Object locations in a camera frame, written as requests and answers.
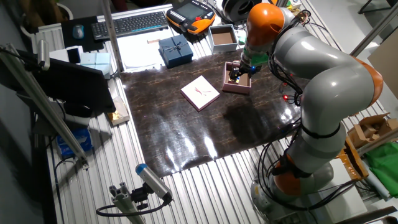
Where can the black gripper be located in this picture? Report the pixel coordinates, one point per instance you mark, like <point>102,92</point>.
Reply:
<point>244,70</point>

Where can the pink box lid with ribbon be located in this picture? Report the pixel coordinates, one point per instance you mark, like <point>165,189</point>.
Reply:
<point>200,93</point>

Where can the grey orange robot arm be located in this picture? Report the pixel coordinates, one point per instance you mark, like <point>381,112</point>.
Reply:
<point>335,84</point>

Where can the pink open box base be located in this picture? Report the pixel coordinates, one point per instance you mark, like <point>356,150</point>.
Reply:
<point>236,88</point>

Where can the grey open box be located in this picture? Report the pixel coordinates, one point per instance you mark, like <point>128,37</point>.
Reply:
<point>222,37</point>

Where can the blue gift box with bow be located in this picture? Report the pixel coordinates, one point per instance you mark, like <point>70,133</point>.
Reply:
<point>175,51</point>

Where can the small gold box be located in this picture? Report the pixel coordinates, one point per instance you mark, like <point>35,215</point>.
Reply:
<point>118,113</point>

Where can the open cardboard box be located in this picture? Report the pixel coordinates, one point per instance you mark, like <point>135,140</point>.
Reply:
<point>370,129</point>

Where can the white box with black insert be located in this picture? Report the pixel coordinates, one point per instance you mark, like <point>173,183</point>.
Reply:
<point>60,54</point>

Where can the black filament spool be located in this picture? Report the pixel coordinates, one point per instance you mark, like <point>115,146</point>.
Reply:
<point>239,9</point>

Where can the dark marble pattern mat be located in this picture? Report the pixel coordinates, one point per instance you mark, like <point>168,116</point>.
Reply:
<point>174,124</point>

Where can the orange black teach pendant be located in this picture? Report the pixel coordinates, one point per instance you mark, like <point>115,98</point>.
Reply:
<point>191,14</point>

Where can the black stand with silver pole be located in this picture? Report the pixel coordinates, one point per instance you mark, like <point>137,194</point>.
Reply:
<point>281,2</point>

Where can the white paper sheet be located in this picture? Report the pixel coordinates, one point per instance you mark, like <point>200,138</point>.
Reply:
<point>140,51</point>

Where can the black keyboard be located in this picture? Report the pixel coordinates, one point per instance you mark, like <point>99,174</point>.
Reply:
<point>130,25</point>

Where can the light blue boxes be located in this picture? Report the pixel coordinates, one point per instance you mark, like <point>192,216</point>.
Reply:
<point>98,60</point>

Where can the orange wooden tray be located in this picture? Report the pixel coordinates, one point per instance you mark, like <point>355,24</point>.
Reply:
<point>351,158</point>

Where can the black mouse pad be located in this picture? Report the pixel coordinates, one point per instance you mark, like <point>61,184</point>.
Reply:
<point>93,43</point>

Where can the brown cardboard sheet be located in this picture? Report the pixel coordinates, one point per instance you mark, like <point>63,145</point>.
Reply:
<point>385,65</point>

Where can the blue grey computer mouse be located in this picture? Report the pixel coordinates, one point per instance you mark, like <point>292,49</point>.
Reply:
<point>78,31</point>

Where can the black monitor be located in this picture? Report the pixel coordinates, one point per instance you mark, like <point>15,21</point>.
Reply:
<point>71,84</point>

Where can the green cloth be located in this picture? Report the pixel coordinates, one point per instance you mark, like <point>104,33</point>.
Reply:
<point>385,165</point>

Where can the blue tissue pack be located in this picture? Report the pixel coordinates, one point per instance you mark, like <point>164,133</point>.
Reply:
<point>73,143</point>

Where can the long diagonal aluminium bar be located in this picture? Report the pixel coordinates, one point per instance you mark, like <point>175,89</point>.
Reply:
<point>46,109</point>

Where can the upright aluminium post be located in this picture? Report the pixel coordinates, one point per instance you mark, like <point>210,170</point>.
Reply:
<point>112,34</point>

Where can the silver camera with blue tip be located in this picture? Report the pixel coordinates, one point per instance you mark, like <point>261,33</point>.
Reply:
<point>152,180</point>

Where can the slanted aluminium frame bar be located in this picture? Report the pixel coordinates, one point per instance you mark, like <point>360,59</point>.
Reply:
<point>373,31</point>

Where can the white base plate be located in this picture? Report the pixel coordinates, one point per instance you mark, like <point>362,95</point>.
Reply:
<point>342,199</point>

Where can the short aluminium profile mount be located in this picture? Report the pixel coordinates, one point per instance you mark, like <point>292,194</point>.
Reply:
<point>124,202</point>

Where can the small silver camera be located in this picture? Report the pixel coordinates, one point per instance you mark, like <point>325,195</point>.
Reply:
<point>43,54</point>

